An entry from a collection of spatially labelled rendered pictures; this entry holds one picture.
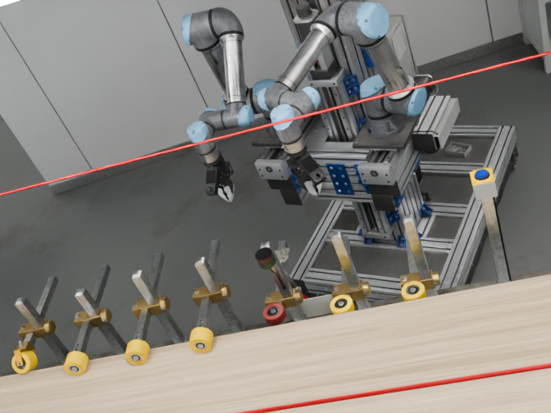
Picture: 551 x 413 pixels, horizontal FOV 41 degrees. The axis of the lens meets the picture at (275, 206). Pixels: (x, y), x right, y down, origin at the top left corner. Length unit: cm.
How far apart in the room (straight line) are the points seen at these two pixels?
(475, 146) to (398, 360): 205
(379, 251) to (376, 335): 131
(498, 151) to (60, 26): 285
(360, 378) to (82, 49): 339
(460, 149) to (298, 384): 214
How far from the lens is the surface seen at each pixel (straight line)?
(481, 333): 239
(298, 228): 436
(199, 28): 295
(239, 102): 280
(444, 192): 395
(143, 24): 501
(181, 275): 444
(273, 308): 267
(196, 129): 275
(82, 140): 551
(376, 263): 367
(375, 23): 256
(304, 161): 241
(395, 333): 245
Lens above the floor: 276
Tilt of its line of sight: 37 degrees down
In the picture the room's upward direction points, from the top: 24 degrees counter-clockwise
